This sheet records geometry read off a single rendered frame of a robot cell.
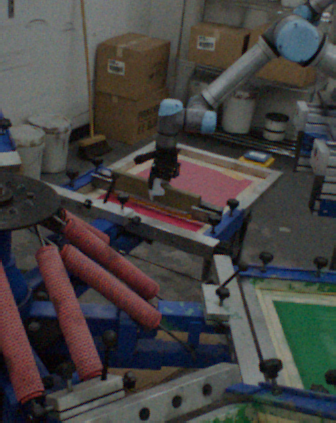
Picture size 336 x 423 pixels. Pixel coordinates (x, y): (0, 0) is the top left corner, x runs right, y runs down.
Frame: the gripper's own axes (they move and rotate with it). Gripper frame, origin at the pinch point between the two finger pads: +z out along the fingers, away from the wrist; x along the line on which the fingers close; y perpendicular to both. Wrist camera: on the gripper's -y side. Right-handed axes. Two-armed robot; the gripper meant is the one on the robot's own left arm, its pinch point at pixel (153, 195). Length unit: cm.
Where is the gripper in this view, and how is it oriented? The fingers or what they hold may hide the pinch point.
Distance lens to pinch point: 231.3
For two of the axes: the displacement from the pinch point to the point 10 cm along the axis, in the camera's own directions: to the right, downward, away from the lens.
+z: -1.3, 9.0, 4.3
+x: 4.5, -3.3, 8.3
